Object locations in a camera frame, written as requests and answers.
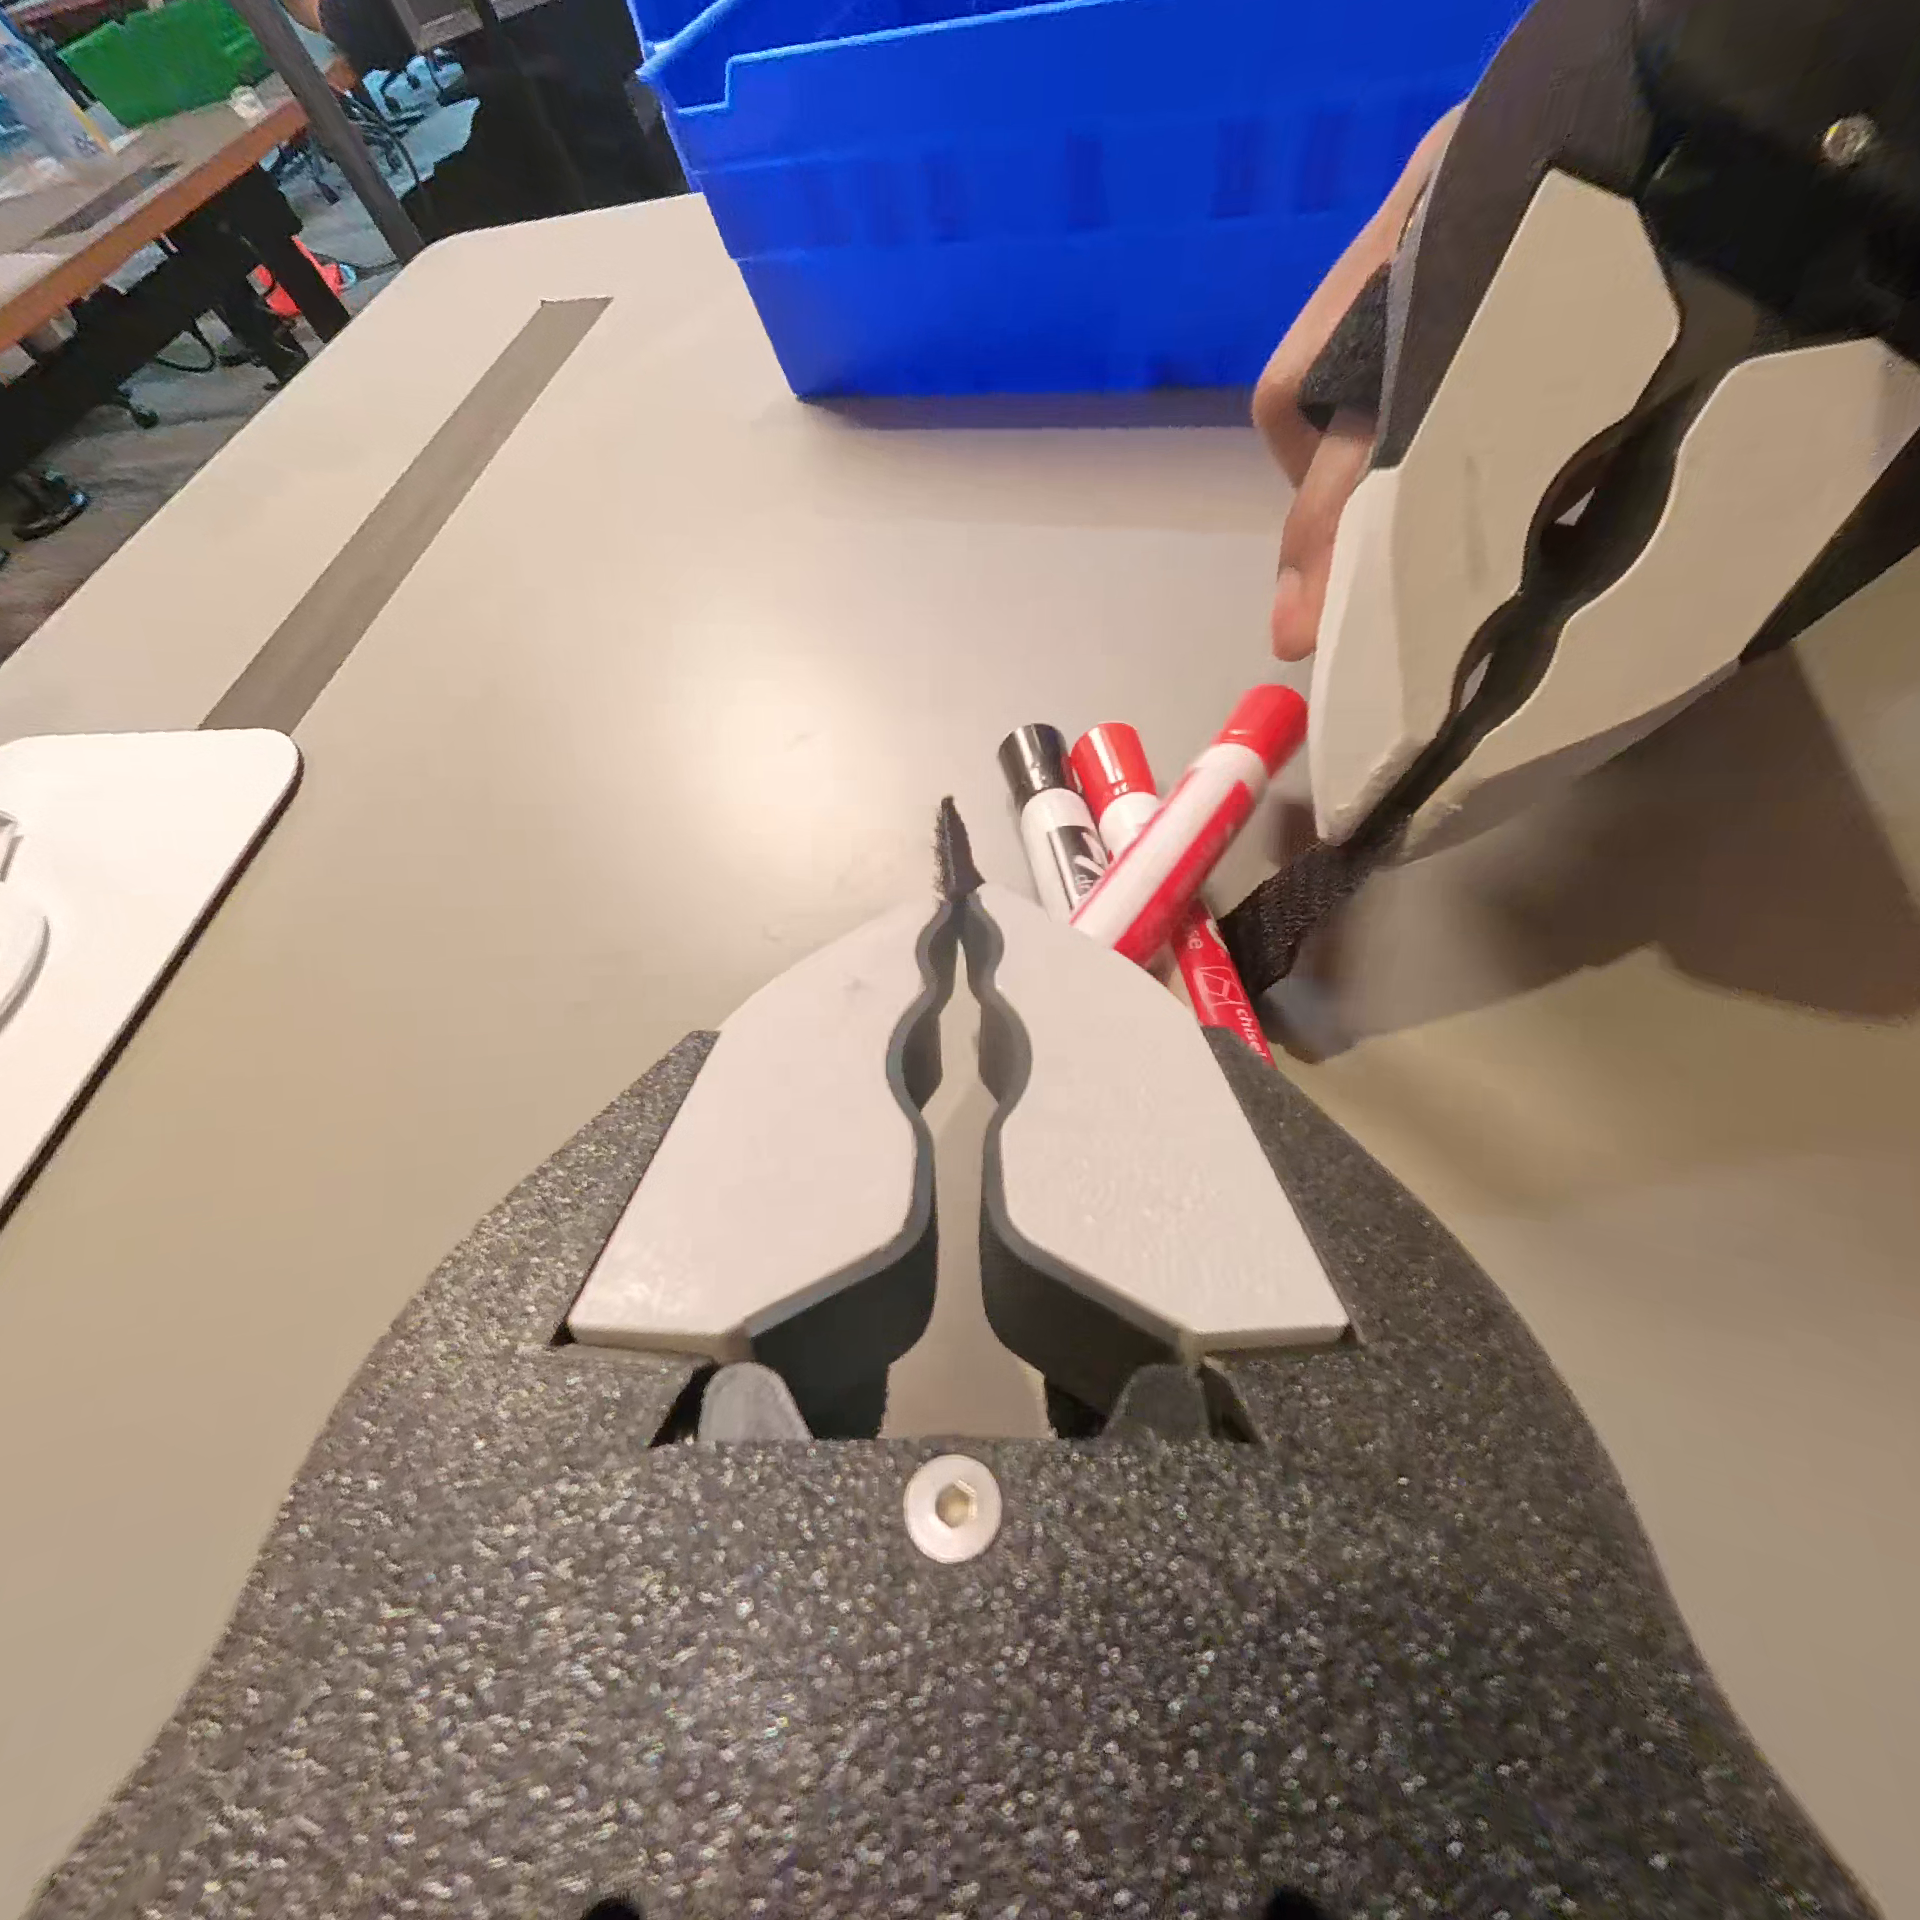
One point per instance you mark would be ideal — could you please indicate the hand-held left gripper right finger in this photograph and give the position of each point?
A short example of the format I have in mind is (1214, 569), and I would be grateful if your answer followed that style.
(1171, 1188)

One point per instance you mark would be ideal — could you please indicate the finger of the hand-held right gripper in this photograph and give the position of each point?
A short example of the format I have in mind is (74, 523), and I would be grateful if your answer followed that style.
(1771, 511)
(1471, 452)

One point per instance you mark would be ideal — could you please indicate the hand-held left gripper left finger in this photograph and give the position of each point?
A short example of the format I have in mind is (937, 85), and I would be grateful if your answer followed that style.
(750, 1201)

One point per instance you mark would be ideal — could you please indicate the red dry erase marker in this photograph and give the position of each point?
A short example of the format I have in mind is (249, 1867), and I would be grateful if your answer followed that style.
(1216, 796)
(1116, 781)

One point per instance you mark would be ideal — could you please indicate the black dry erase marker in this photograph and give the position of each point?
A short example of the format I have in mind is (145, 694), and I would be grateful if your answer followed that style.
(1043, 787)

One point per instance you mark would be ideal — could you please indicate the blue plastic bin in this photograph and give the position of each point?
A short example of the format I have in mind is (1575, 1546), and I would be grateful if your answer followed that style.
(1051, 270)

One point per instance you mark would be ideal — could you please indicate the white stand base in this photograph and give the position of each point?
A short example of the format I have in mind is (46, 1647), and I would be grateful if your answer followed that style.
(136, 901)

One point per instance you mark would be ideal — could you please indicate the wooden office table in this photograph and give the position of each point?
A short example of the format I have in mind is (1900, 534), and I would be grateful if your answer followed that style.
(152, 212)

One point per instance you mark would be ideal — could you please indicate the grey metal pole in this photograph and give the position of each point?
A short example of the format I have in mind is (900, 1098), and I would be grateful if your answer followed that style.
(332, 122)

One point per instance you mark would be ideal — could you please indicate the green plastic bin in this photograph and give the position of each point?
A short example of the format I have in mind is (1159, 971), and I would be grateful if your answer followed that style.
(166, 55)

